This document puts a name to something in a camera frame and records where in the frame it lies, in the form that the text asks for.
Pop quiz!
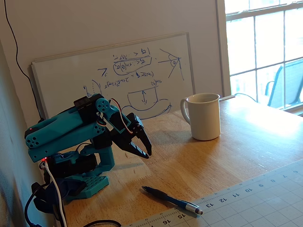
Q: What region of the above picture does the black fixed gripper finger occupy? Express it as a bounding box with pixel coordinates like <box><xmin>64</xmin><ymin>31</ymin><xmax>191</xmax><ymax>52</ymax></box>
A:
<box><xmin>125</xmin><ymin>145</ymin><xmax>150</xmax><ymax>159</ymax></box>

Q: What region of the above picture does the black looping power cable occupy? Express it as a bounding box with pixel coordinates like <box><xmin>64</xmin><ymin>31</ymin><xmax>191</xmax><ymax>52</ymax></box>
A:
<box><xmin>24</xmin><ymin>182</ymin><xmax>48</xmax><ymax>227</ymax></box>

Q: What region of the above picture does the whiteboard with blue writing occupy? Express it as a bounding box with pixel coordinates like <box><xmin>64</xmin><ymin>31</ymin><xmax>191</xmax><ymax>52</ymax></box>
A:
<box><xmin>31</xmin><ymin>32</ymin><xmax>196</xmax><ymax>144</ymax></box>

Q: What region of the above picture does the grey gridded cutting mat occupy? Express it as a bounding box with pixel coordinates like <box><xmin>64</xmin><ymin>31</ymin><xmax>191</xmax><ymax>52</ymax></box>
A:
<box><xmin>123</xmin><ymin>159</ymin><xmax>303</xmax><ymax>227</ymax></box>

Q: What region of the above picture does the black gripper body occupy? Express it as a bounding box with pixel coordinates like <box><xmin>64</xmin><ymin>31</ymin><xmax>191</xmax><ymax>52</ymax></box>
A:
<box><xmin>111</xmin><ymin>113</ymin><xmax>144</xmax><ymax>150</ymax></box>

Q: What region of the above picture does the dark blue table clamp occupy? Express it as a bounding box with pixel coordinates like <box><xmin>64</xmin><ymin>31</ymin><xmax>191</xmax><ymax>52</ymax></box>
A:
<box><xmin>31</xmin><ymin>178</ymin><xmax>87</xmax><ymax>215</ymax></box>

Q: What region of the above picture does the black cable on table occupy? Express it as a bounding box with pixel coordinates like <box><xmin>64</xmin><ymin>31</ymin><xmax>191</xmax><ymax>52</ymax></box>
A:
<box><xmin>81</xmin><ymin>219</ymin><xmax>123</xmax><ymax>227</ymax></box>

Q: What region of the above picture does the white framed window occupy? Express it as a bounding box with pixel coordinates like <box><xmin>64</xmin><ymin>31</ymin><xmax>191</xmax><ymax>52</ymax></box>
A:
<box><xmin>223</xmin><ymin>0</ymin><xmax>303</xmax><ymax>116</ymax></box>

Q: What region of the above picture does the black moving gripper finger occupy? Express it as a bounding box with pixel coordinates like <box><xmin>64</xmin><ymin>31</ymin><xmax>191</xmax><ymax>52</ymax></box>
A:
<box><xmin>134</xmin><ymin>129</ymin><xmax>152</xmax><ymax>156</ymax></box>

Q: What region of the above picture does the white usb cable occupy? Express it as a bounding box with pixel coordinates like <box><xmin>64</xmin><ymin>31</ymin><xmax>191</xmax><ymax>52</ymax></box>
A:
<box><xmin>44</xmin><ymin>162</ymin><xmax>68</xmax><ymax>227</ymax></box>

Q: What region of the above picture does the thin black wall cable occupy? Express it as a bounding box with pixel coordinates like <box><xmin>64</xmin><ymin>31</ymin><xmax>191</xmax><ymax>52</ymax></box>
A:
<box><xmin>3</xmin><ymin>0</ymin><xmax>46</xmax><ymax>122</ymax></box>

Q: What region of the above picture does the white ceramic mug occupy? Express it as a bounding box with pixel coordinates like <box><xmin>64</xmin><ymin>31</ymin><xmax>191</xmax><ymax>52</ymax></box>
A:
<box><xmin>180</xmin><ymin>93</ymin><xmax>222</xmax><ymax>141</ymax></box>

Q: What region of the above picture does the dark patio chair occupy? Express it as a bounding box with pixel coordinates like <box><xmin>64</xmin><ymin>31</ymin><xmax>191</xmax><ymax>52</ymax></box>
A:
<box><xmin>264</xmin><ymin>58</ymin><xmax>303</xmax><ymax>110</ymax></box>

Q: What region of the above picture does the blue ballpoint pen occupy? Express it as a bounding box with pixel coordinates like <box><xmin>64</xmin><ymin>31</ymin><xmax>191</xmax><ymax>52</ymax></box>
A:
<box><xmin>141</xmin><ymin>185</ymin><xmax>204</xmax><ymax>216</ymax></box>

